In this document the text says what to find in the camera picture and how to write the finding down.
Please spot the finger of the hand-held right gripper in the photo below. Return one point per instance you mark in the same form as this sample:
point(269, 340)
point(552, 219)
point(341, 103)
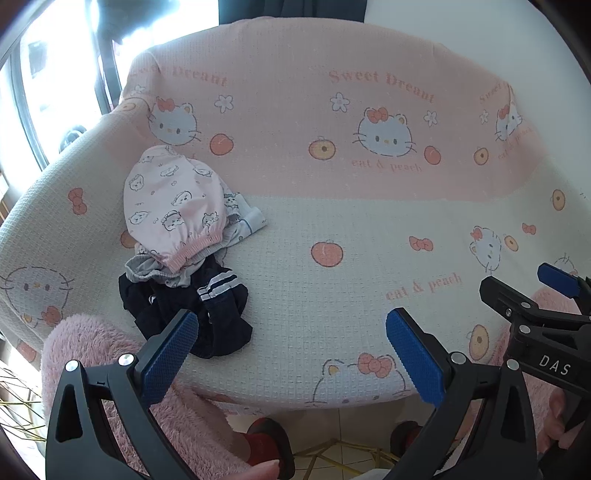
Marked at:
point(559, 279)
point(505, 297)

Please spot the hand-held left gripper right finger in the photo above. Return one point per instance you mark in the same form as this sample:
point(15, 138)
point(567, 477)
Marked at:
point(415, 362)

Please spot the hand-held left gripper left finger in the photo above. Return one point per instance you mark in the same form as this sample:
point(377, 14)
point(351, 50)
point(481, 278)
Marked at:
point(170, 357)

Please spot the navy striped shorts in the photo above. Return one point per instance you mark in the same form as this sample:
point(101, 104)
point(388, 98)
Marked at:
point(221, 323)

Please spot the person's right hand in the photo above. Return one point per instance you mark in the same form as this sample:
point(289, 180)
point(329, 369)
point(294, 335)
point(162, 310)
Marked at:
point(557, 417)

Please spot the person's left hand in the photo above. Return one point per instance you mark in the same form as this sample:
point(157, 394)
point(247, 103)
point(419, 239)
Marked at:
point(263, 473)

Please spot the pink fluffy clothing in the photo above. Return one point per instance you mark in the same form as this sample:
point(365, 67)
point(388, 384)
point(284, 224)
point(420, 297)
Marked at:
point(92, 350)

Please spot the grey garment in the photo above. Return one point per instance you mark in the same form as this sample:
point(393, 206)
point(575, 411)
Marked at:
point(147, 270)

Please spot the pink bear print pants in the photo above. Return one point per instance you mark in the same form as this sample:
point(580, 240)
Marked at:
point(175, 207)

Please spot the pink white printed blanket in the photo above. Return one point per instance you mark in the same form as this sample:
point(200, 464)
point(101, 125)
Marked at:
point(351, 207)

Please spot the window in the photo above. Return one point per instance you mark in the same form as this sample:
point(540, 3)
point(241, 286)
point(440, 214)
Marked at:
point(55, 83)

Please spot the dark curtain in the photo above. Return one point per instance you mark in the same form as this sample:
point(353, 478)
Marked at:
point(286, 9)

